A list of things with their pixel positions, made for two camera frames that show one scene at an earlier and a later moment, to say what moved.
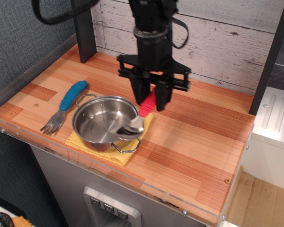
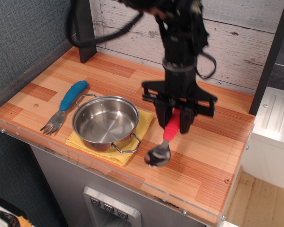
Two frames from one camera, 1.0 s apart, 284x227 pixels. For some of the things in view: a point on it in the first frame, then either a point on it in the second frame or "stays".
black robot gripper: x=154 y=61 to x=180 y=86
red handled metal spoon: x=136 y=126 to x=160 y=155
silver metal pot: x=95 y=120 stays
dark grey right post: x=265 y=78 stays
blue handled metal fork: x=56 y=122 stays
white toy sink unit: x=269 y=156 stays
